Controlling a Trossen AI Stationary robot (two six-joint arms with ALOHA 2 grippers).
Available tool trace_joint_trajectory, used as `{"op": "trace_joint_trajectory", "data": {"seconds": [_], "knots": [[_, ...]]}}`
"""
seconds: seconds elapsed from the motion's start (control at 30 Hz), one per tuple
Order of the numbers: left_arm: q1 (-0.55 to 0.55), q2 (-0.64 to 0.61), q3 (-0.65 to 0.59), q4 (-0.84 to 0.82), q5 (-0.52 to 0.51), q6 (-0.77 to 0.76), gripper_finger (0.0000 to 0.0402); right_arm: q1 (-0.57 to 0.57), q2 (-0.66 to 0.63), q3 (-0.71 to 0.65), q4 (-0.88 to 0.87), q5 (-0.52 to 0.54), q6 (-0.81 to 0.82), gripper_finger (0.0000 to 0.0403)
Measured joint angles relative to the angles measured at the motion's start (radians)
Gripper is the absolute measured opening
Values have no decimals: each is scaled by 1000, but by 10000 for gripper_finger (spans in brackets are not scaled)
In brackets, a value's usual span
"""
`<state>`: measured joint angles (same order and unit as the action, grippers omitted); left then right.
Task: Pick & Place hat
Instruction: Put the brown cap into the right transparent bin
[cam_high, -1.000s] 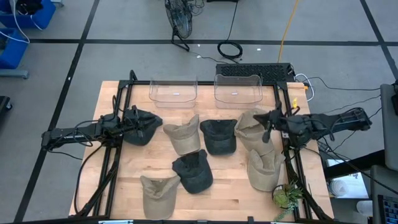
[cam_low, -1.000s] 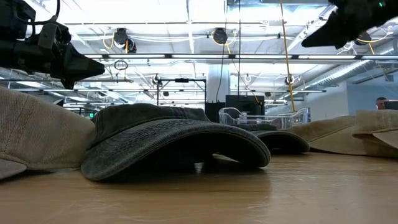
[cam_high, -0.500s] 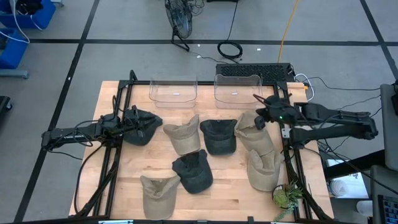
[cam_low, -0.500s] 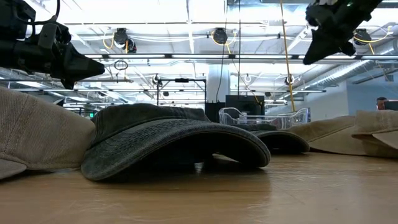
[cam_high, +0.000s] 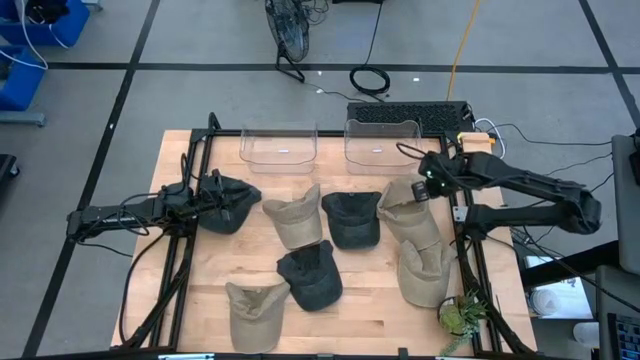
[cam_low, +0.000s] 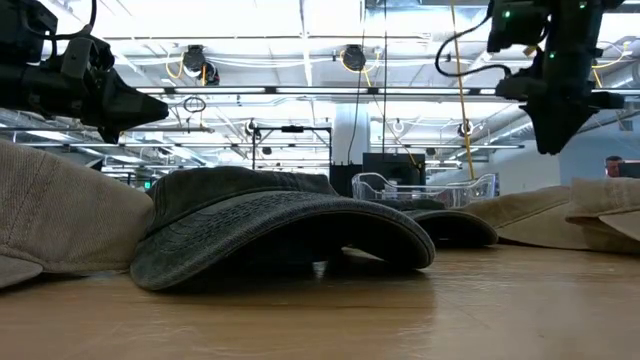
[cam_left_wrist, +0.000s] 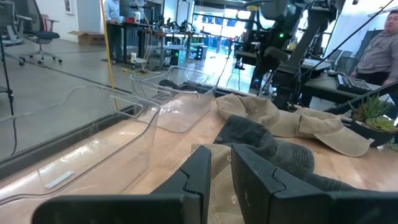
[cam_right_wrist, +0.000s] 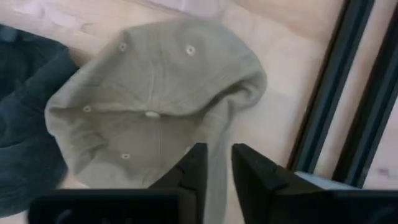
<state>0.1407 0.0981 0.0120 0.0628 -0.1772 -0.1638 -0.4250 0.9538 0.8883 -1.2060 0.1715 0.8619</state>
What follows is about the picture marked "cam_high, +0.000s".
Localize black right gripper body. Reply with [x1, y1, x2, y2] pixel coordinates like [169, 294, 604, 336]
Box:
[418, 152, 464, 197]

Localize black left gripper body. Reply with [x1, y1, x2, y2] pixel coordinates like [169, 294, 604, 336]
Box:
[195, 172, 227, 215]

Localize dark grey baseball cap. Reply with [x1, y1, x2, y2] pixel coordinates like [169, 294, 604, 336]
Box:
[276, 239, 344, 312]
[197, 174, 263, 235]
[321, 191, 383, 250]

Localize tan baseball cap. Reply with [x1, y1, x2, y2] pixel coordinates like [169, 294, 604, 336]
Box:
[376, 174, 444, 251]
[397, 239, 457, 309]
[261, 183, 324, 251]
[224, 281, 291, 355]

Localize small wooden block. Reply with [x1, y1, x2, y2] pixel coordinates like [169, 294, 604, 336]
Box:
[459, 131, 495, 154]

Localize clear plastic bin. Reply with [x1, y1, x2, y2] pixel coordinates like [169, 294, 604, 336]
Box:
[238, 121, 319, 175]
[343, 118, 424, 176]

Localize small green potted plant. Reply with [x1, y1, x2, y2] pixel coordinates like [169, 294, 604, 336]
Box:
[436, 292, 490, 357]

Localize black floor fan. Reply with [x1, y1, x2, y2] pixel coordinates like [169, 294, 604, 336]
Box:
[263, 0, 312, 84]

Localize grey desk top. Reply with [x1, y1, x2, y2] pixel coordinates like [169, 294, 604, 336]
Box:
[610, 133, 640, 276]

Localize blue cart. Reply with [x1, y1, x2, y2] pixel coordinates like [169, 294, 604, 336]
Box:
[0, 0, 92, 49]
[0, 45, 48, 112]

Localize small display screen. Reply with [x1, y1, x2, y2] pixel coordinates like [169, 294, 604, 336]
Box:
[606, 312, 640, 360]

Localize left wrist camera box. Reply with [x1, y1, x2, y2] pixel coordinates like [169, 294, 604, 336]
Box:
[199, 174, 224, 197]

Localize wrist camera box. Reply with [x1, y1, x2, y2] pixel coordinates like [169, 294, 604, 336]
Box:
[422, 164, 450, 195]
[199, 174, 224, 197]

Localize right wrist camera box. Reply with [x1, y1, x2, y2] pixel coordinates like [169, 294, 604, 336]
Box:
[422, 164, 450, 195]

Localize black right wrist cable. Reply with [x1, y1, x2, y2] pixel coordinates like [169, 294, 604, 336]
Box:
[395, 142, 431, 162]

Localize white cable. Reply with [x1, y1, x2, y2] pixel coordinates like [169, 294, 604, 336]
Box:
[473, 117, 507, 160]

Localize black coiled cable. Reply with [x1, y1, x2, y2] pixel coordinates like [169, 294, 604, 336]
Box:
[348, 64, 392, 97]

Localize yellow hanging power cord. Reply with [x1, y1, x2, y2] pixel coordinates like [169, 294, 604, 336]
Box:
[445, 0, 483, 102]

